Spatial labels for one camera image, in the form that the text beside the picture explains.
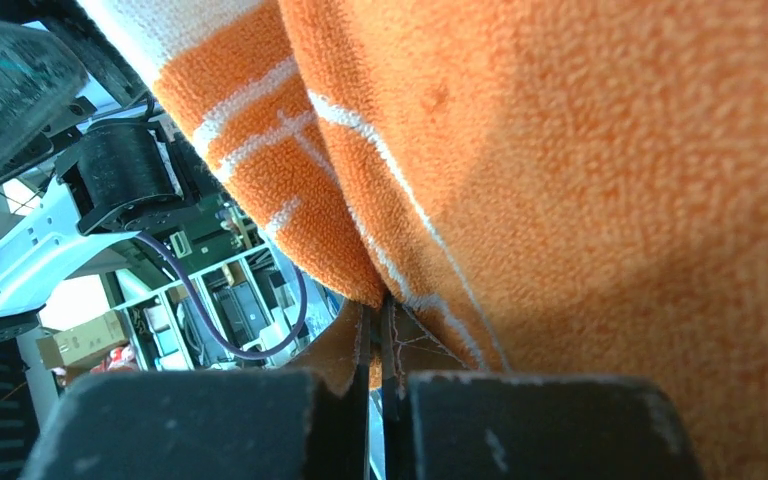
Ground orange white towel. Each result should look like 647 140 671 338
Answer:
83 1 768 479

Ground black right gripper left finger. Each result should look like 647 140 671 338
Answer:
21 302 370 479

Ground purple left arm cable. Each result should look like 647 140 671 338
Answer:
135 230 309 362

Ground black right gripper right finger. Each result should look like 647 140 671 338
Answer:
381 299 703 479

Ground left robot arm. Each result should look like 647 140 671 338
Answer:
0 1 221 342

